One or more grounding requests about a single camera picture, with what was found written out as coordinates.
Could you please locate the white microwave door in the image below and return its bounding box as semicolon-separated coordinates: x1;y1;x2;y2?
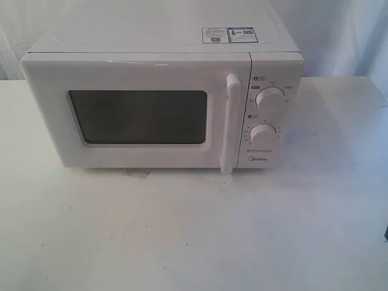
21;53;252;173

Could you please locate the white microwave oven body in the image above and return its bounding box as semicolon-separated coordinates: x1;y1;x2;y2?
25;1;304;170

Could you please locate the upper white control knob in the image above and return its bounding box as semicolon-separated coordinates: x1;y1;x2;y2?
255;87;286;108

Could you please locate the blue warning label sticker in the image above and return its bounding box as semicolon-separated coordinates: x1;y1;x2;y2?
202;27;258;44

